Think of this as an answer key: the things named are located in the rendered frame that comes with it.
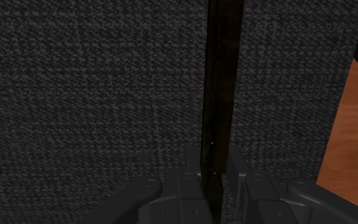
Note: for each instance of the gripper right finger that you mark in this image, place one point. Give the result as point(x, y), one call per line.
point(268, 201)

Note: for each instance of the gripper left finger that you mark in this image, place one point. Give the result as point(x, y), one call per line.
point(178, 198)

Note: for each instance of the dark grey fabric sofa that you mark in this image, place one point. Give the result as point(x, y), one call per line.
point(88, 93)

